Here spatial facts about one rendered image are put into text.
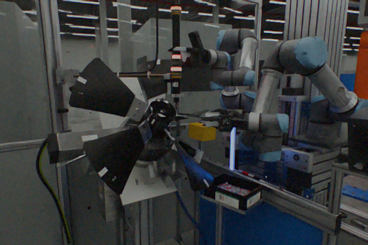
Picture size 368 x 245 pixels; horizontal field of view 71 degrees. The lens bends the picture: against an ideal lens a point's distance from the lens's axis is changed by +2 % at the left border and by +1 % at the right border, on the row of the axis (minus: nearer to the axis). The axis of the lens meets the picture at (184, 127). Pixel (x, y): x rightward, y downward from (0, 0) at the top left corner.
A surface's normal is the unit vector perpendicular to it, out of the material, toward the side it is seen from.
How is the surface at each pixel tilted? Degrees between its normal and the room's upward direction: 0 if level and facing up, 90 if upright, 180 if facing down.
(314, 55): 86
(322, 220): 90
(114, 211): 90
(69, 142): 50
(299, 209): 90
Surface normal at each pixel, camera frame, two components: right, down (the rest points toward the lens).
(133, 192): 0.41, -0.52
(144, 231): 0.54, 0.15
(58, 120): 0.93, 0.07
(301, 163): -0.84, 0.10
